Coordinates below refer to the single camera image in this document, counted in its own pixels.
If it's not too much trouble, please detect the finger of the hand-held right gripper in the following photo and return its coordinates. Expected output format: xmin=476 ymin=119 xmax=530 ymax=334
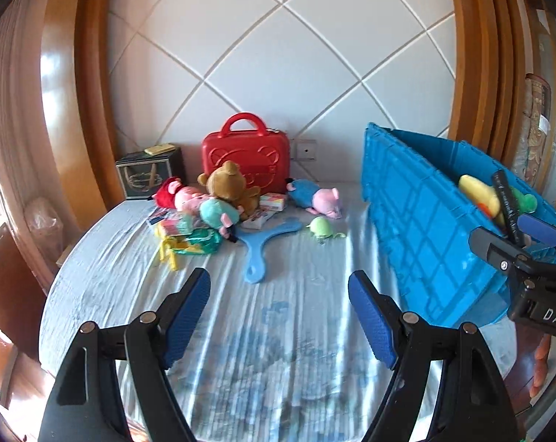
xmin=469 ymin=225 xmax=536 ymax=281
xmin=517 ymin=214 xmax=556 ymax=265

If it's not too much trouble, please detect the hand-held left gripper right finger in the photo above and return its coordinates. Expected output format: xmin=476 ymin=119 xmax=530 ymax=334
xmin=348 ymin=271 xmax=522 ymax=442

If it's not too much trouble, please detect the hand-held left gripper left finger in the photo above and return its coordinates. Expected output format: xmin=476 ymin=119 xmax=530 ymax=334
xmin=37 ymin=267 xmax=211 ymax=442

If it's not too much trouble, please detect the black printed tube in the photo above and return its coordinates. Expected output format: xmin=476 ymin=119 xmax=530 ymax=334
xmin=491 ymin=169 xmax=527 ymax=246

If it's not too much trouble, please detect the blue plastic storage crate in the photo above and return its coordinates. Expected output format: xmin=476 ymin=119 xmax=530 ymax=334
xmin=361 ymin=122 xmax=556 ymax=330

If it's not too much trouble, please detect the person's right hand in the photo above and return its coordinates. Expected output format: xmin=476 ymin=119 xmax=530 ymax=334
xmin=529 ymin=334 xmax=556 ymax=399

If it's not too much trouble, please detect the yellow duck plush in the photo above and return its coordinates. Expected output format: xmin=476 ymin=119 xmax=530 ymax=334
xmin=457 ymin=174 xmax=504 ymax=219

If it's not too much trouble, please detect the green yellow snack packet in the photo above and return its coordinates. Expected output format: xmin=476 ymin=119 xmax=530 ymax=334
xmin=167 ymin=228 xmax=223 ymax=256

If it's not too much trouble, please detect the blue hand mirror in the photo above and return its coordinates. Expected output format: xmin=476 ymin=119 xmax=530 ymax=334
xmin=235 ymin=218 xmax=304 ymax=285

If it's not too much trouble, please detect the patterned rolled rug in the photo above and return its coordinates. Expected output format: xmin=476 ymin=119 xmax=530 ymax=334
xmin=513 ymin=73 xmax=556 ymax=194

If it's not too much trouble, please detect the green and pink packet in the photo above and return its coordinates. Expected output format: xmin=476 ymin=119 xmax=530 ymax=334
xmin=154 ymin=218 xmax=196 ymax=240

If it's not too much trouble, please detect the small green turtle toy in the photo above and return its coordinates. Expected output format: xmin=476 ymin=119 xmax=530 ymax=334
xmin=305 ymin=216 xmax=345 ymax=242

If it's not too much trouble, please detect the teal plush toy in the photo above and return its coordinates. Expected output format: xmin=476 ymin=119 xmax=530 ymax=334
xmin=199 ymin=197 xmax=244 ymax=240

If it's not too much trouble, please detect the pink pig plush red dress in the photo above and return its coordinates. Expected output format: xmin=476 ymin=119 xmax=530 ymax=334
xmin=153 ymin=177 xmax=209 ymax=215

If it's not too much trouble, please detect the white printed card box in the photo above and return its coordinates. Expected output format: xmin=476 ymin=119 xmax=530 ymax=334
xmin=241 ymin=207 xmax=279 ymax=231

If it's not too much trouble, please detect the blue and pink plush toy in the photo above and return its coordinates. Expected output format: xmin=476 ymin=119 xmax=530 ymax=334
xmin=286 ymin=179 xmax=344 ymax=219

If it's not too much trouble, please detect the brown teddy bear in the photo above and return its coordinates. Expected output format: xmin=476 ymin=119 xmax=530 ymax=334
xmin=197 ymin=161 xmax=262 ymax=219

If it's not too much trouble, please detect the white and pink small box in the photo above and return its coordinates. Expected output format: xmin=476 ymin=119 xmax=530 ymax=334
xmin=258 ymin=192 xmax=289 ymax=213

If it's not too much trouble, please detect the black gift box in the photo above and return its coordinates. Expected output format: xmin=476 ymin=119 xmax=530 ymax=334
xmin=115 ymin=147 xmax=186 ymax=201

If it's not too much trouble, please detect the clear plastic bag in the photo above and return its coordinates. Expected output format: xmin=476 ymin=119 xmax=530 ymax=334
xmin=24 ymin=197 xmax=64 ymax=245

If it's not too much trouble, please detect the red toy suitcase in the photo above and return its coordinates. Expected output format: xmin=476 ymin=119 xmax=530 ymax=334
xmin=201 ymin=113 xmax=291 ymax=194

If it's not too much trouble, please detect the yellow strap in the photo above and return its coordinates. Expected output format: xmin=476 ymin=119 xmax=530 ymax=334
xmin=158 ymin=237 xmax=182 ymax=271

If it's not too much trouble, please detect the white wall socket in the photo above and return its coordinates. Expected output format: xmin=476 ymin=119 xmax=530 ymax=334
xmin=293 ymin=138 xmax=318 ymax=162

